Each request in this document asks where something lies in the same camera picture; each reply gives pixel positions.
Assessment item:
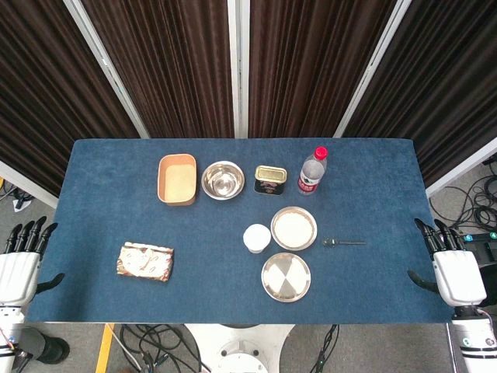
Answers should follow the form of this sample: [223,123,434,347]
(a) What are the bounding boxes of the black power strip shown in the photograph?
[461,232,497,267]

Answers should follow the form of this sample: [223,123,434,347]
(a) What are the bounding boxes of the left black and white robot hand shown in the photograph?
[0,216,65,306]

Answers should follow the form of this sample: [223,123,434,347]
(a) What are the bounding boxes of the deep steel bowl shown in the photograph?
[200,160,246,201]

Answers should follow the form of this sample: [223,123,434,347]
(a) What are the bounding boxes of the white partition frame post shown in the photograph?
[227,0,250,140]
[332,0,409,140]
[63,0,151,140]

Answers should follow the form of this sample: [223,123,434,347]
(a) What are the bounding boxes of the blue table cloth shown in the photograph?
[26,138,455,324]

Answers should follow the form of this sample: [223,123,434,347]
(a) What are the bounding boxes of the empty flat steel plate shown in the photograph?
[260,252,312,303]

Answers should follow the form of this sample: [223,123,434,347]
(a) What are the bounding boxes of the dark brown curtain panel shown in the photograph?
[0,0,141,197]
[248,0,398,139]
[343,0,497,188]
[80,0,236,139]

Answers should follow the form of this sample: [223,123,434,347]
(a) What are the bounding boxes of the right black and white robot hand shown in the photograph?
[406,218,488,308]

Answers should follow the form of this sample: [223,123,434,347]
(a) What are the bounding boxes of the black cable bundle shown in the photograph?
[116,324,213,373]
[429,162,497,234]

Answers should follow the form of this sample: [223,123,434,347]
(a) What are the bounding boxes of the thin black cable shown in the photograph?
[310,323,339,373]

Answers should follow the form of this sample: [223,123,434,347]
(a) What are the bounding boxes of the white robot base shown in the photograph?
[184,323,296,373]

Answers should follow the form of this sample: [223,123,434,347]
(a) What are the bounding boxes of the small metal spoon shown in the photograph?
[321,237,367,249]

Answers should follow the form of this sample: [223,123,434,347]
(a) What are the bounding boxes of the black gold luncheon meat can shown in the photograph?
[253,165,288,195]

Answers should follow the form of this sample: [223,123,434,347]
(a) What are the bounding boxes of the water bottle red cap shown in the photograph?
[297,145,329,197]

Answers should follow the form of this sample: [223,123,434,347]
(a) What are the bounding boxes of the gold foil snack package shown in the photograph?
[116,242,175,283]

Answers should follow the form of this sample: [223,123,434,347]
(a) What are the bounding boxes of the white paper cup blue flower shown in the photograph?
[242,224,272,254]

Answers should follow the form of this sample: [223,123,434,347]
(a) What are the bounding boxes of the orange rectangular tray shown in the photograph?
[157,153,198,207]

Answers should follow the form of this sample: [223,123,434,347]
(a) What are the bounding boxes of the steel bowl with powder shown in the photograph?
[270,206,318,251]

